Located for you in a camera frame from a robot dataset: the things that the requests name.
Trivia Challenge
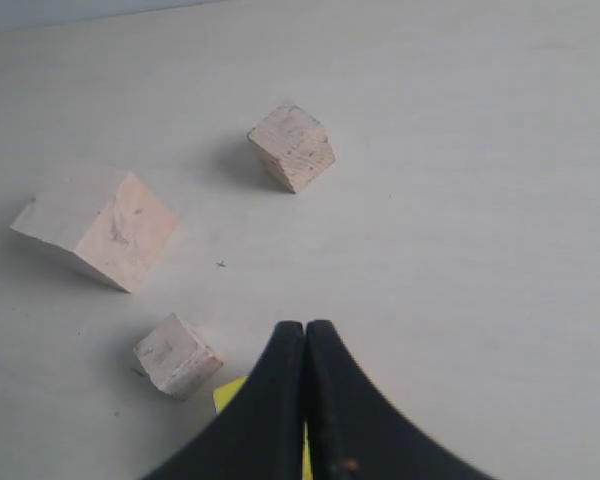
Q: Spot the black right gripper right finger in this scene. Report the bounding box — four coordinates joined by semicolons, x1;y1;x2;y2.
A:
305;320;489;479

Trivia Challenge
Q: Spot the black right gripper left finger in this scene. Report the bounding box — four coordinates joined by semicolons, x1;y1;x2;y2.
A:
147;321;305;480

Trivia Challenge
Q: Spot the large pale wooden cube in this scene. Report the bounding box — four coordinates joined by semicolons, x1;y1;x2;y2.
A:
11;163;176;293

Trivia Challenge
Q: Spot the small wooden cube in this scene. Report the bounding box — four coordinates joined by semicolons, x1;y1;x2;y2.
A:
133;313;223;400

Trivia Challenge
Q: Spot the medium wooden cube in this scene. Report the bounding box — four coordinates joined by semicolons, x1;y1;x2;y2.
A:
247;103;336;194

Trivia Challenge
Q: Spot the yellow cube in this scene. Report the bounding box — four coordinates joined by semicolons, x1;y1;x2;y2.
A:
213;376;313;480

